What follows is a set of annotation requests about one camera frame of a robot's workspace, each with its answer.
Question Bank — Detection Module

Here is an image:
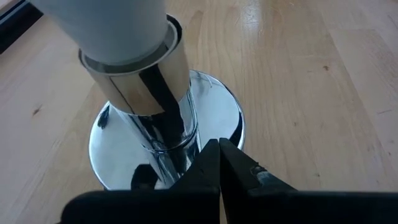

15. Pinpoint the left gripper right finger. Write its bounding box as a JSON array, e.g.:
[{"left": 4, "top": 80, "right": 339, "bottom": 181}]
[{"left": 219, "top": 138, "right": 398, "bottom": 224}]

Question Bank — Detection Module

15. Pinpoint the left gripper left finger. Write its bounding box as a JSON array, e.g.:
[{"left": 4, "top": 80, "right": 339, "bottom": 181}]
[{"left": 60, "top": 139, "right": 221, "bottom": 224}]

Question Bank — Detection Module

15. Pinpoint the chrome lamp base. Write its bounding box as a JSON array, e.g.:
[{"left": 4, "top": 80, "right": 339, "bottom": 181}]
[{"left": 78, "top": 14, "right": 246, "bottom": 191}]

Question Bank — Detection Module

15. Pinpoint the black aluminium frame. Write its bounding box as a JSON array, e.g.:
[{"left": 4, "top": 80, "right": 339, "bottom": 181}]
[{"left": 0, "top": 0, "right": 44, "bottom": 55}]

